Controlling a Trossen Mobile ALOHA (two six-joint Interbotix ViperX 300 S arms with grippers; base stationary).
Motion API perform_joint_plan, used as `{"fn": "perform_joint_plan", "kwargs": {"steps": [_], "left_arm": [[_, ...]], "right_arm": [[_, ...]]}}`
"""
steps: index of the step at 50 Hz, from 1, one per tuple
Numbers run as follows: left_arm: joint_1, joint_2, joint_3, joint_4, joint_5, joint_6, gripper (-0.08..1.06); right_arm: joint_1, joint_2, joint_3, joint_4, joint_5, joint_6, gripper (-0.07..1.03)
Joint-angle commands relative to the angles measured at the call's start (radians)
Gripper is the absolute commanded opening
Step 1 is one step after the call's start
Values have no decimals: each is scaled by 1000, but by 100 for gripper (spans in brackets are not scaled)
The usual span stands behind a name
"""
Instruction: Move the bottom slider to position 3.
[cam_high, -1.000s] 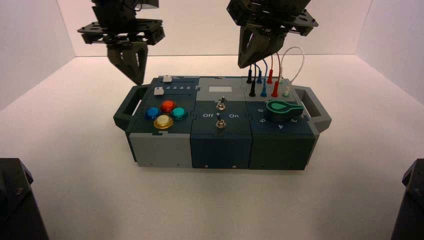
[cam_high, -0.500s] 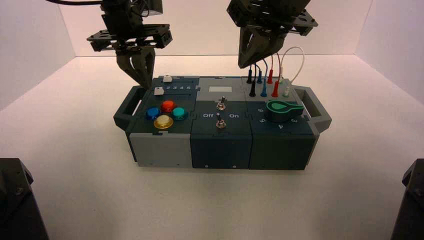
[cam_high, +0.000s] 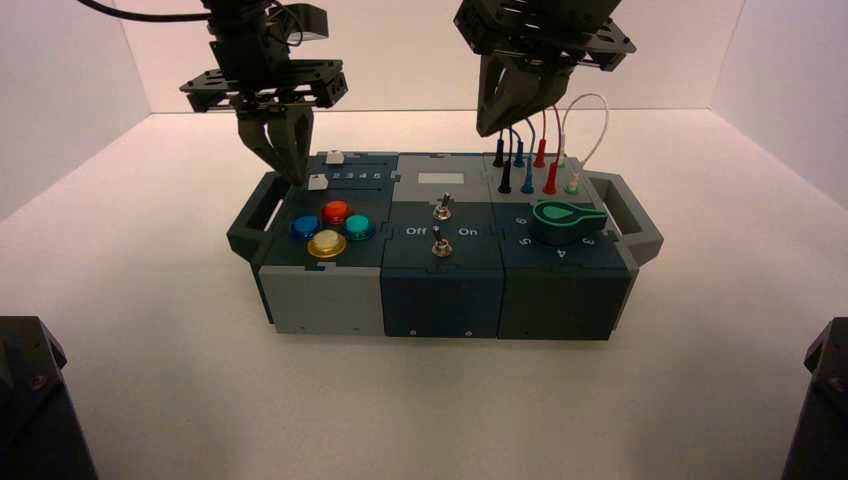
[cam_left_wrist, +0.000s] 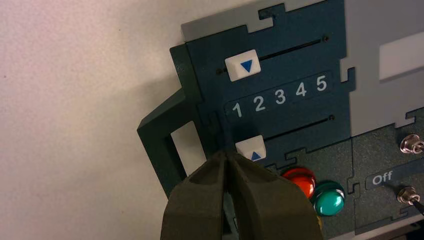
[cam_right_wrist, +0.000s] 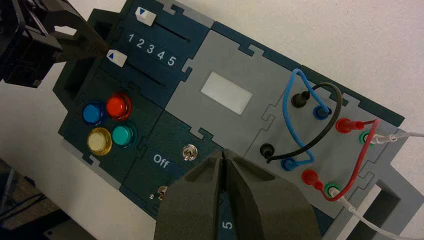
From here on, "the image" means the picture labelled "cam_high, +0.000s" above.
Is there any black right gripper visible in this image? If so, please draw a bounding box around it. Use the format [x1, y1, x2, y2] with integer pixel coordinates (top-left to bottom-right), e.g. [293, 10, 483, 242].
[453, 0, 638, 139]

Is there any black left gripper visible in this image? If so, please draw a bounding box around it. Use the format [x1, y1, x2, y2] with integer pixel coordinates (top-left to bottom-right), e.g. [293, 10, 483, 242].
[179, 0, 350, 187]

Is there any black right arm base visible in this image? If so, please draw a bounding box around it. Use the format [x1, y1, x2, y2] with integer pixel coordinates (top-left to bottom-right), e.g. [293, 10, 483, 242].
[781, 316, 848, 480]

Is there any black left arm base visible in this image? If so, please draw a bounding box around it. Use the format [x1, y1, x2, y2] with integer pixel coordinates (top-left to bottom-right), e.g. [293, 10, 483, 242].
[0, 315, 99, 480]

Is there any blue push button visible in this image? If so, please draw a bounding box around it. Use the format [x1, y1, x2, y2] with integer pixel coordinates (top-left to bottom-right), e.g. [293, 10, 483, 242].
[290, 214, 324, 242]

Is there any red push button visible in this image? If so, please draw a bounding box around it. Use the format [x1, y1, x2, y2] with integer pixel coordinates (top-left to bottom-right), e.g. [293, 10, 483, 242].
[321, 200, 353, 227]

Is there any yellow push button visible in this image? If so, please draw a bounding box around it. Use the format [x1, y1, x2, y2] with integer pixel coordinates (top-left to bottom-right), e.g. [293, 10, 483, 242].
[306, 229, 348, 260]

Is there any teal push button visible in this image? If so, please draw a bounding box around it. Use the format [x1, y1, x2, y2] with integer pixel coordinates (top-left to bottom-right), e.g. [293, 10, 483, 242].
[341, 214, 377, 242]

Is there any green rotary knob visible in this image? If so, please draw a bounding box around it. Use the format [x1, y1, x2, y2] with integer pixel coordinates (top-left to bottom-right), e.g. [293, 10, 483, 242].
[531, 201, 608, 247]

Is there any modular grey-teal control panel box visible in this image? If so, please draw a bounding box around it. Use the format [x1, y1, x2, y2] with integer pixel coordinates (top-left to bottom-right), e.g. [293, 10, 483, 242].
[225, 150, 664, 342]

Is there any black jumper cable with plugs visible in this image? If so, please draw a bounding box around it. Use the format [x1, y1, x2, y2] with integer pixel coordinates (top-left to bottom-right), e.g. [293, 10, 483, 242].
[492, 127, 516, 195]

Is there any blue jumper cable with plugs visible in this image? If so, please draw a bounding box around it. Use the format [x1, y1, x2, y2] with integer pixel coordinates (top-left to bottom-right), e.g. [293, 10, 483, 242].
[510, 117, 537, 196]

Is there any red jumper cable with plugs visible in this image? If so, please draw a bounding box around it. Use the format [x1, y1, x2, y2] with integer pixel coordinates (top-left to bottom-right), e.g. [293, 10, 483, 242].
[532, 105, 564, 196]

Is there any white jumper cable with plugs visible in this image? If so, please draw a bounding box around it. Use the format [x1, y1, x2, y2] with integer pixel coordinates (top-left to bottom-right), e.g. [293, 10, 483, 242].
[555, 93, 609, 197]

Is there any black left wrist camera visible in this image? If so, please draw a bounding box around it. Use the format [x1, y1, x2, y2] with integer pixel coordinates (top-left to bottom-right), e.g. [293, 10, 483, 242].
[278, 2, 331, 42]

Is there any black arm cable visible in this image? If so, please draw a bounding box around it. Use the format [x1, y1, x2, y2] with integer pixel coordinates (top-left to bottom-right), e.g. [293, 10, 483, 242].
[75, 0, 215, 24]

